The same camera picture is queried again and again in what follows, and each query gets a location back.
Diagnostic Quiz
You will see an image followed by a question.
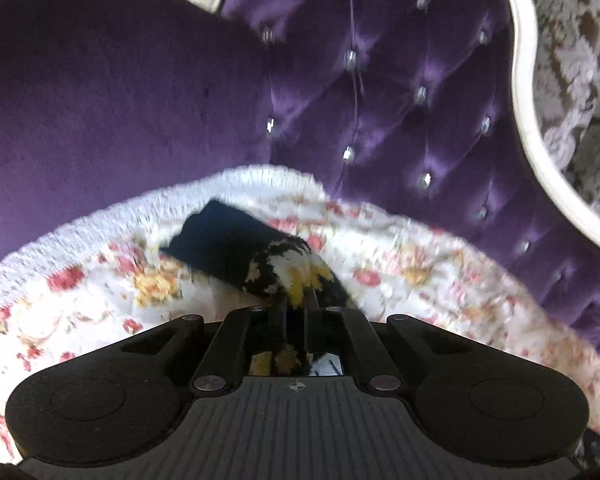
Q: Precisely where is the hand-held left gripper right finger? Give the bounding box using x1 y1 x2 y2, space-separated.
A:
302 291 481 395

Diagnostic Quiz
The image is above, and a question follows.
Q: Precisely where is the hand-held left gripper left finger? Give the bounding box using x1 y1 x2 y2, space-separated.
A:
116 296 294 396

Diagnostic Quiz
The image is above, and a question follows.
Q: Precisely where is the black yellow patterned knit garment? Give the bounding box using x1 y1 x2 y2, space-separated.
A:
160 199 355 377

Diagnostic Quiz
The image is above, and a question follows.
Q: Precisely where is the white floral fringed bedspread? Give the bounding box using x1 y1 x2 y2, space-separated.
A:
0 164 600 467

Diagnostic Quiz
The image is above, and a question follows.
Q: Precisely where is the purple velvet pillow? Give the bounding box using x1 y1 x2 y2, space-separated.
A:
0 0 282 274

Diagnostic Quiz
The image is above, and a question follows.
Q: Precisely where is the grey brown damask curtain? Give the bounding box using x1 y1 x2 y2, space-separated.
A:
522 0 600 217

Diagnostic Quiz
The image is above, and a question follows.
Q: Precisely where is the purple tufted headboard white frame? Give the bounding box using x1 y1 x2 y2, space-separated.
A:
180 0 600 367

